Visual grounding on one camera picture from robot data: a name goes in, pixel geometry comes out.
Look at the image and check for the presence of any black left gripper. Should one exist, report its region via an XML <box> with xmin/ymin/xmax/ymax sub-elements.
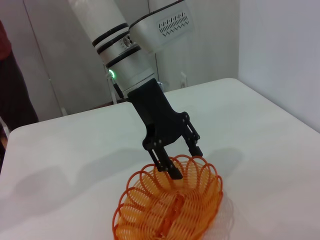
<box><xmin>127</xmin><ymin>78</ymin><xmax>204</xmax><ymax>181</ymax></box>

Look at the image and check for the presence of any orange woven wire basket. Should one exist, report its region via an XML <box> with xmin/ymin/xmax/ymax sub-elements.
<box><xmin>111</xmin><ymin>154</ymin><xmax>224</xmax><ymax>240</ymax></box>

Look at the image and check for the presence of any white vented robot housing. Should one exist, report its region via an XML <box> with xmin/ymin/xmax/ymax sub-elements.
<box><xmin>128</xmin><ymin>0</ymin><xmax>196</xmax><ymax>55</ymax></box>

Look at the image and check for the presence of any person in dark clothes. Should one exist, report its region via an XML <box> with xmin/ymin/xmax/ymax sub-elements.
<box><xmin>0</xmin><ymin>19</ymin><xmax>40</xmax><ymax>134</ymax></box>

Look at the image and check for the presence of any left arm dark cable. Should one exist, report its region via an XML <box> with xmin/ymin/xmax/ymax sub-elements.
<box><xmin>106</xmin><ymin>72</ymin><xmax>126</xmax><ymax>105</ymax></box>

